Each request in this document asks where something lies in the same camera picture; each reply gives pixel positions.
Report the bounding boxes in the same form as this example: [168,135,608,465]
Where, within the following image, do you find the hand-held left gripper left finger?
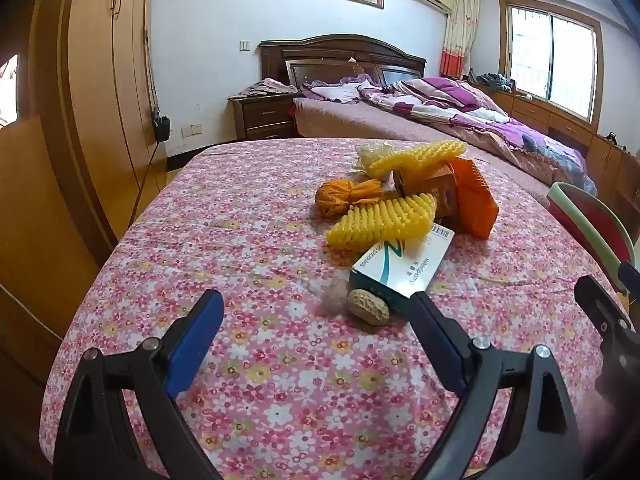
[52,289,226,480]

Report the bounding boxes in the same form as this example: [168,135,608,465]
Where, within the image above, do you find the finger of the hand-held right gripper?
[617,260,640,306]
[574,275,640,411]

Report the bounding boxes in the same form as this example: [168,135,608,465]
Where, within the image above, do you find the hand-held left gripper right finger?
[407,291,586,480]

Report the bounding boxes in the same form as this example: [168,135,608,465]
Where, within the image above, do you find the red bin with green rim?
[547,181,640,293]

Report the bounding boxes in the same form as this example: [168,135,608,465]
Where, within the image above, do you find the white teal medicine box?
[348,223,456,311]

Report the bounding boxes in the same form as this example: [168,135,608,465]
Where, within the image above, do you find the cream plastic bag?
[356,144,396,181]

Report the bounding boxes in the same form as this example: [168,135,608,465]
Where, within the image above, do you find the peanut in shell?
[347,289,391,325]

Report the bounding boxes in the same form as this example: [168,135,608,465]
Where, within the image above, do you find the pink floral tablecloth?
[39,137,636,480]

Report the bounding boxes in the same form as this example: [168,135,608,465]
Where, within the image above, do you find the blue plaid garment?
[540,135,598,196]

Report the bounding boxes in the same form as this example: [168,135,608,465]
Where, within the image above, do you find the yellow foam fruit net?
[326,193,437,251]
[367,140,468,181]

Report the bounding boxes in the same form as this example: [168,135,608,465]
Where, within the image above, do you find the orange packet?
[450,157,501,238]

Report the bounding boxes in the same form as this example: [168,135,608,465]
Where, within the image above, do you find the brown carton box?
[392,160,458,221]

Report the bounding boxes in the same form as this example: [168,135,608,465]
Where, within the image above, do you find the long wooden window cabinet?
[470,80,640,241]

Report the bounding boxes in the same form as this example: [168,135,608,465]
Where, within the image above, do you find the orange bunched foam net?
[315,178,386,219]

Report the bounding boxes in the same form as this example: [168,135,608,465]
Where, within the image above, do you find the wood framed window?
[498,0,606,123]

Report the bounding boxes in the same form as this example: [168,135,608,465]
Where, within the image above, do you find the grey blue clothes pile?
[475,72,516,95]

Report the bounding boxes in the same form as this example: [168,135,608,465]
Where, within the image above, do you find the dark wooden nightstand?
[227,92,301,141]

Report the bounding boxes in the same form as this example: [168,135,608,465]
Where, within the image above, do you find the bed with purple quilt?
[357,76,598,196]

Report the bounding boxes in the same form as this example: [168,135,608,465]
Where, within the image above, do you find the bed with brown mattress cover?
[292,95,601,211]

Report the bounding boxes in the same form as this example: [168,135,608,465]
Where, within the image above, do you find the pink folded clothes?
[230,78,298,100]

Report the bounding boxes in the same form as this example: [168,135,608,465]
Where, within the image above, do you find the white pillow with purple frill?
[300,80,371,103]

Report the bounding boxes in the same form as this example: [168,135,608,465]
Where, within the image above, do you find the light wooden wardrobe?
[25,0,171,256]

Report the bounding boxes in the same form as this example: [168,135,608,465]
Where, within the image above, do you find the cream curtain with red hem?
[440,0,481,81]

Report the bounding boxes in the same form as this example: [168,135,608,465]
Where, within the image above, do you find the dark wooden headboard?
[257,35,427,101]

